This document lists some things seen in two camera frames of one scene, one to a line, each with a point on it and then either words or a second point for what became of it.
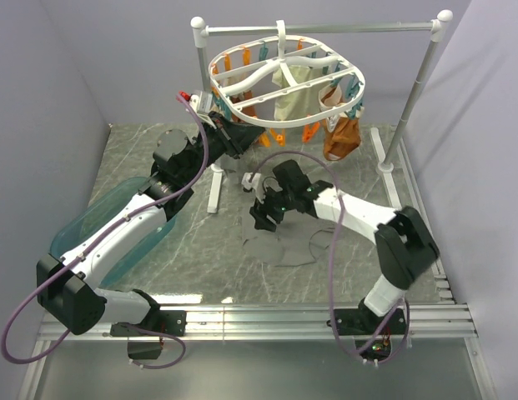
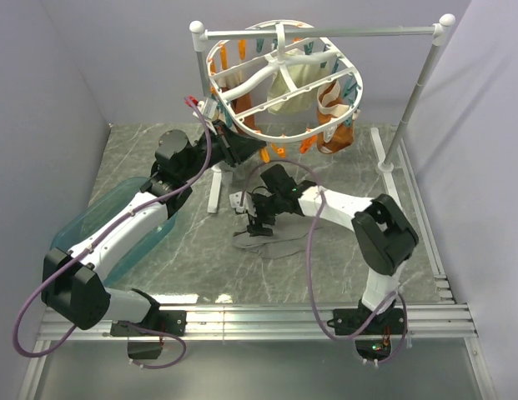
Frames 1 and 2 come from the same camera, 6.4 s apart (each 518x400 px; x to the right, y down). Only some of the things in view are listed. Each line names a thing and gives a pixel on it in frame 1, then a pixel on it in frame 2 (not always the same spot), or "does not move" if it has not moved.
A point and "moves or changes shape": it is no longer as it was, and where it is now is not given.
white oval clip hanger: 284,80 moves or changes shape
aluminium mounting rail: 263,321 does not move
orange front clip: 308,133 to 306,143
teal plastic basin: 93,208 does not move
